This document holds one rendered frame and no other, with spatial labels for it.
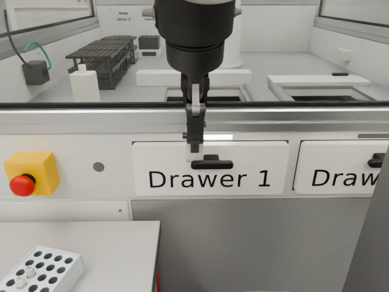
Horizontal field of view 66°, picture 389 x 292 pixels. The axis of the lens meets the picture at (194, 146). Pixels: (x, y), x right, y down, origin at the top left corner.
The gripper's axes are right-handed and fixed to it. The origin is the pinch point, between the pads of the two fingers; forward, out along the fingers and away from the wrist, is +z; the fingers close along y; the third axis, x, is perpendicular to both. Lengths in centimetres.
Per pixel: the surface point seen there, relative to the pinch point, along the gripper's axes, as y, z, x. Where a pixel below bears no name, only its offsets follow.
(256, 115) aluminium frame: -5.0, -2.5, 11.1
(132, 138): -3.7, 1.6, -11.3
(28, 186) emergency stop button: 5.0, 4.5, -28.5
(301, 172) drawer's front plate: 0.2, 7.3, 20.4
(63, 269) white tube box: 17.1, 9.8, -20.7
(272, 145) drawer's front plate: -1.9, 1.9, 14.3
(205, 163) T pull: 2.1, 2.2, 1.8
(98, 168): -1.5, 7.6, -18.6
